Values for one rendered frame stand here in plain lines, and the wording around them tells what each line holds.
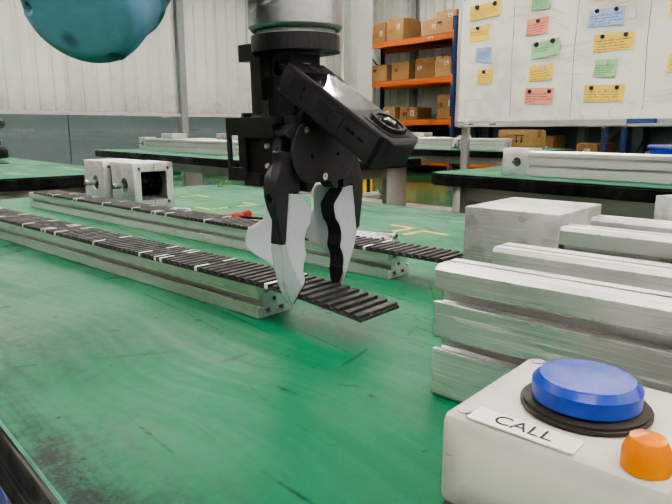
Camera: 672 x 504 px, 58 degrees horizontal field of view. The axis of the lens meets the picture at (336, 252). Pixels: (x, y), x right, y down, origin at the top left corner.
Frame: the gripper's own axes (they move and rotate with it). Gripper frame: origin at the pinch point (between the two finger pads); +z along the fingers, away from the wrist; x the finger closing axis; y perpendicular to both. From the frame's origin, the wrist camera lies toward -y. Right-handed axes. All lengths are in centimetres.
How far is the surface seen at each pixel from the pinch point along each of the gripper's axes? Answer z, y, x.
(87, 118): -25, 1037, -488
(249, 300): 2.4, 7.1, 1.9
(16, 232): 2, 60, 2
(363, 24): -138, 510, -625
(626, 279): -3.8, -23.6, -2.0
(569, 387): -3.7, -26.8, 14.8
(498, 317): -2.3, -19.1, 5.3
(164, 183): -1, 79, -35
